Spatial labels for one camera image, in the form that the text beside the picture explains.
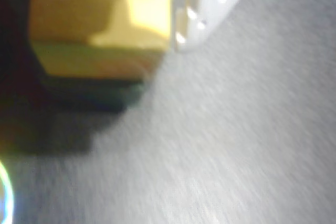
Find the yellow wooden cube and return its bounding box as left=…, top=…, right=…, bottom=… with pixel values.
left=28, top=0, right=173, bottom=81

